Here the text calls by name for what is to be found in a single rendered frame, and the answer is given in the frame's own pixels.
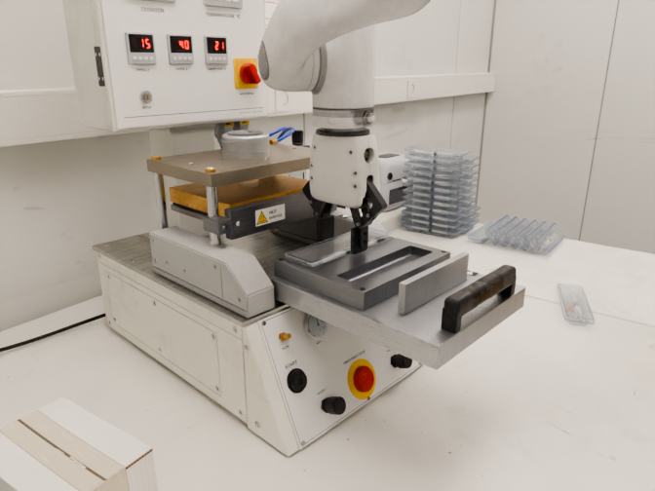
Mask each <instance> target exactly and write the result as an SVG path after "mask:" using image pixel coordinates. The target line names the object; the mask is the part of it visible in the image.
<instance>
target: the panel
mask: <svg viewBox="0 0 655 491"><path fill-rule="evenodd" d="M306 315H307V313H304V312H302V311H300V310H297V309H295V308H293V307H289V308H287V309H284V310H283V311H281V312H278V313H276V314H274V315H271V316H269V317H267V318H264V319H262V320H260V321H258V322H257V323H258V326H259V329H260V332H261V335H262V338H263V341H264V344H265V347H266V351H267V354H268V357H269V359H270V362H271V365H272V368H273V371H274V374H275V377H276V380H277V383H278V386H279V389H280V392H281V395H282V398H283V402H284V405H285V408H286V411H287V413H288V416H289V421H290V424H291V427H292V430H293V433H294V436H295V439H296V442H297V445H298V448H299V450H301V449H302V448H303V447H305V446H306V445H308V444H309V443H311V442H312V441H313V440H315V439H316V438H318V437H319V436H321V435H322V434H324V433H325V432H327V431H328V430H330V429H331V428H332V427H334V426H335V425H337V424H338V423H340V422H341V421H343V420H344V419H345V418H347V417H348V416H350V415H351V414H353V413H354V412H355V411H357V410H358V409H360V408H361V407H363V406H364V405H365V404H367V403H368V402H370V401H371V400H373V399H374V398H375V397H377V396H379V395H380V394H382V393H383V392H384V391H386V390H387V389H389V388H390V387H392V386H393V385H394V384H396V383H397V382H399V381H400V380H402V379H403V378H404V377H405V376H406V375H408V374H409V373H411V372H412V371H414V370H415V369H416V368H418V367H419V366H421V365H422V363H420V362H418V361H415V360H412V365H411V367H410V368H398V367H396V368H394V367H393V366H392V364H391V356H393V355H397V354H398V353H396V352H394V351H391V350H389V349H387V348H384V347H382V346H380V345H378V344H375V343H373V342H371V341H368V340H366V339H365V338H363V337H360V336H358V335H356V334H353V333H351V332H349V331H347V330H344V329H342V328H340V327H338V326H335V325H333V324H331V323H327V324H328V326H327V332H326V334H325V335H324V336H323V337H322V338H320V339H312V338H310V337H308V336H307V335H306V333H305V331H304V328H303V320H304V317H305V316H306ZM362 365H365V366H368V367H369V368H370V369H371V370H372V372H373V376H374V383H373V386H372V388H371V390H370V391H369V392H366V393H362V392H359V391H358V390H357V389H356V387H355V385H354V380H353V377H354V372H355V370H356V369H357V368H358V367H359V366H362ZM296 370H301V371H303V372H304V373H305V374H306V376H307V385H306V387H305V389H304V390H302V391H295V390H294V389H293V388H292V387H291V385H290V382H289V378H290V375H291V374H292V372H294V371H296ZM326 397H343V398H344V399H345V402H346V409H345V411H344V413H343V414H341V415H333V414H329V413H326V412H325V411H324V410H323V409H322V400H323V399H325V398H326Z"/></svg>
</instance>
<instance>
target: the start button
mask: <svg viewBox="0 0 655 491"><path fill-rule="evenodd" d="M289 382H290V385H291V387H292V388H293V389H294V390H295V391H302V390H304V389H305V387H306V385H307V376H306V374H305V373H304V372H303V371H301V370H296V371H294V372H292V374H291V375H290V378H289Z"/></svg>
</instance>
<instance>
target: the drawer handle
mask: <svg viewBox="0 0 655 491"><path fill-rule="evenodd" d="M516 273H517V269H516V267H514V266H511V265H502V266H501V267H499V268H497V269H495V270H494V271H492V272H490V273H488V274H487V275H485V276H483V277H482V278H480V279H478V280H476V281H475V282H473V283H470V284H469V285H467V286H465V287H463V288H462V289H460V290H458V291H456V292H455V293H453V294H451V295H449V296H448V297H446V298H445V300H444V305H443V313H442V326H441V329H443V330H446V331H449V332H451V333H454V334H456V333H457V332H459V331H460V329H461V319H462V317H463V316H464V315H466V314H467V313H469V312H470V311H472V310H473V309H475V308H477V307H478V306H479V305H480V304H482V303H483V302H485V301H486V300H488V299H489V298H491V297H493V296H494V295H496V294H497V293H501V294H505V295H508V296H512V295H514V294H515V288H516V280H517V276H516Z"/></svg>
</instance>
